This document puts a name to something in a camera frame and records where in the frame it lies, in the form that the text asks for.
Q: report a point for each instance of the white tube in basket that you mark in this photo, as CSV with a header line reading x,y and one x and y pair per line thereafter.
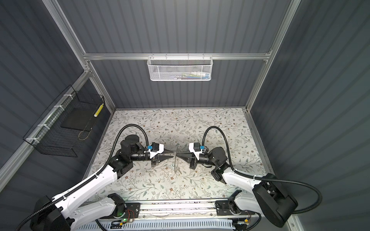
x,y
200,75

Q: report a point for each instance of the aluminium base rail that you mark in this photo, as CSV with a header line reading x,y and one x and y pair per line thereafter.
x,y
167,209

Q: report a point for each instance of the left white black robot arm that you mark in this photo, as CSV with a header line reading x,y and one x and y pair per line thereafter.
x,y
67,212

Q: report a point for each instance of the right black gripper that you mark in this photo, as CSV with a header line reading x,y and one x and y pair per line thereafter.
x,y
189,157

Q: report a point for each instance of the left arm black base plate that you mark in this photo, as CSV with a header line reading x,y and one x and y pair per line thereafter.
x,y
127,211

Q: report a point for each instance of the yellow marker pen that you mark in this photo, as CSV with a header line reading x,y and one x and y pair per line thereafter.
x,y
99,109

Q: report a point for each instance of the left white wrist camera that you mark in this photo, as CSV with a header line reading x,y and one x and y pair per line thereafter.
x,y
154,149

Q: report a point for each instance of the black foam pad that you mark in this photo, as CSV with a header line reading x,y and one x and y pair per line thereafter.
x,y
80,120

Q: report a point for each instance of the black wire basket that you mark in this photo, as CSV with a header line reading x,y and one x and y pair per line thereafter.
x,y
65,129

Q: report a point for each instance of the white wire mesh basket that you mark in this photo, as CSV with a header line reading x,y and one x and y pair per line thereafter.
x,y
178,69

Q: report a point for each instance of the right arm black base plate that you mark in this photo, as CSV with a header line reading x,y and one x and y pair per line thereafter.
x,y
224,208

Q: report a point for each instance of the white perforated vent strip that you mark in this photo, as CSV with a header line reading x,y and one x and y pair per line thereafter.
x,y
208,224

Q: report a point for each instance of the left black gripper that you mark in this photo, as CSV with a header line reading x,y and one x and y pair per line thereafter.
x,y
160,159

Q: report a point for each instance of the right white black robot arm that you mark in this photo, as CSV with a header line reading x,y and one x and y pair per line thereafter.
x,y
269,198

